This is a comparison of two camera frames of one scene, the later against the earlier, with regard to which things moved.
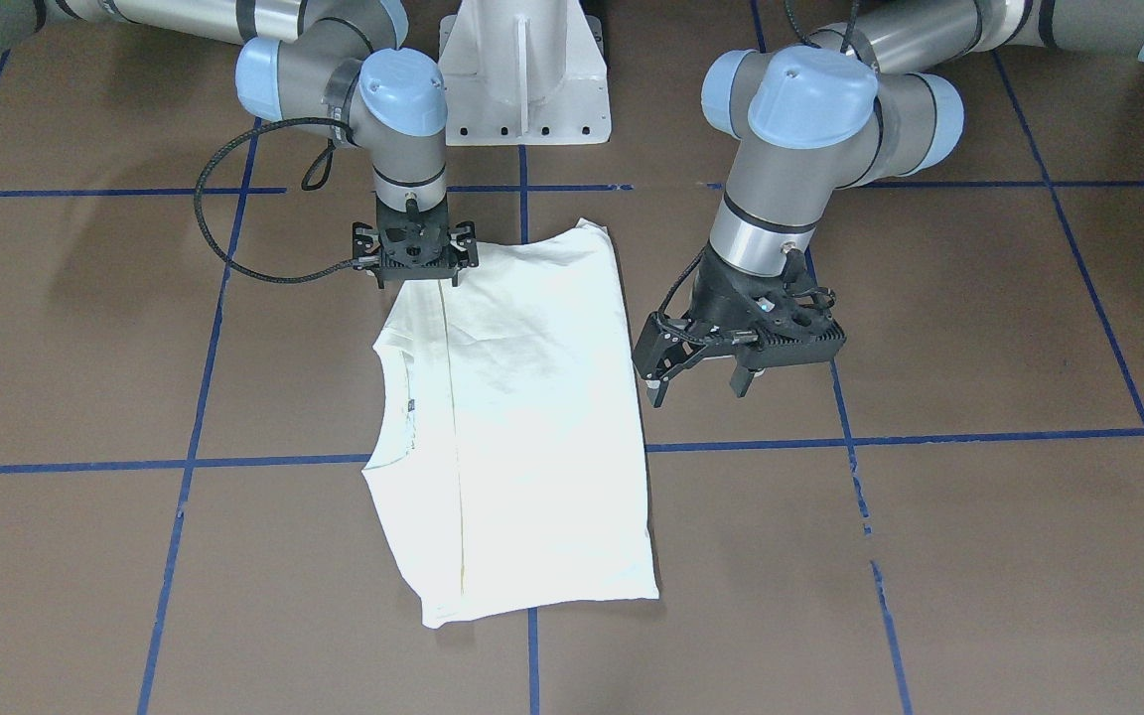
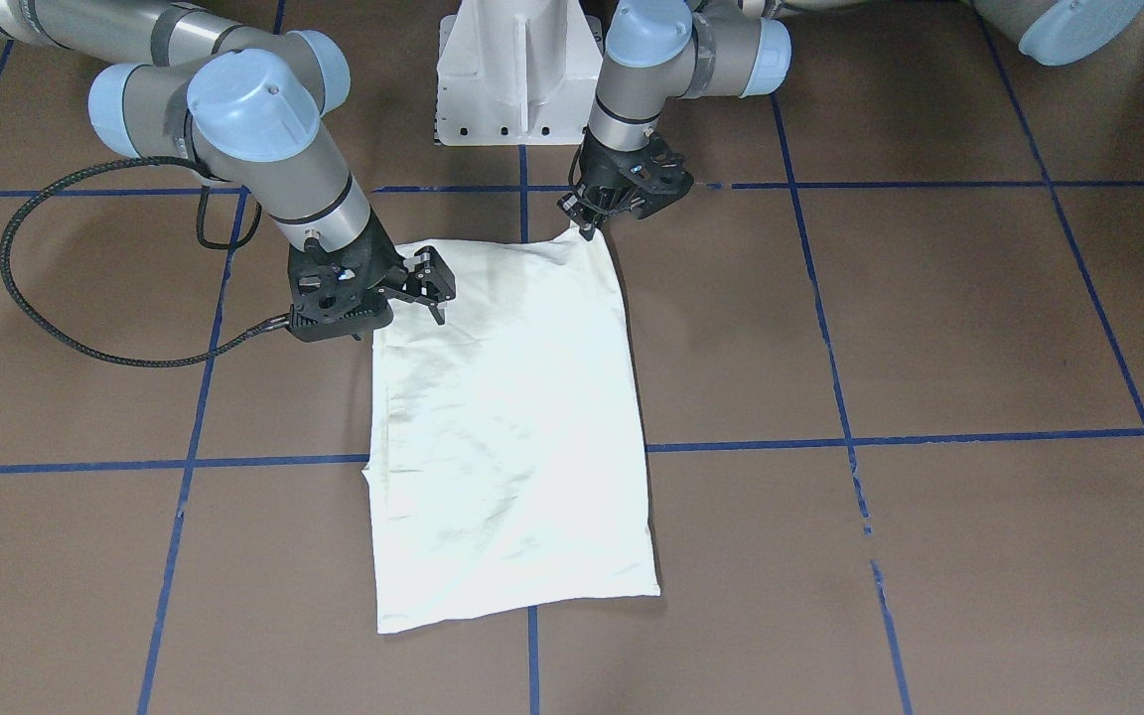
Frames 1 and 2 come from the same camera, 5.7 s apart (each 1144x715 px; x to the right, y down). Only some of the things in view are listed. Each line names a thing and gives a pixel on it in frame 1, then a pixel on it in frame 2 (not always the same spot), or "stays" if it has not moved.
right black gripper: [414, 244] -> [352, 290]
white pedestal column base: [524, 72] stays
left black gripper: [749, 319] -> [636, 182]
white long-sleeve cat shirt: [514, 482] stays
